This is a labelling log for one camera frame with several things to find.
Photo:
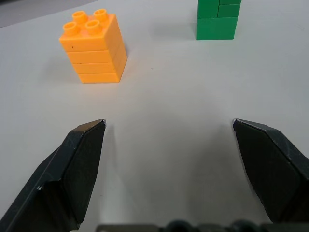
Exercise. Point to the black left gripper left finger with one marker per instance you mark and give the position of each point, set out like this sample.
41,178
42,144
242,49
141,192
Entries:
62,174

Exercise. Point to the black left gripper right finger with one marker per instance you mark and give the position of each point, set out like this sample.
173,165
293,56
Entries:
275,166

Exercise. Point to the orange toy brick stack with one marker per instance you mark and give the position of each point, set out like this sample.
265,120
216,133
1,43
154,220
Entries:
96,58

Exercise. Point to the green toy brick stack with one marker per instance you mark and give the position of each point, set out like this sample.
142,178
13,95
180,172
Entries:
216,20

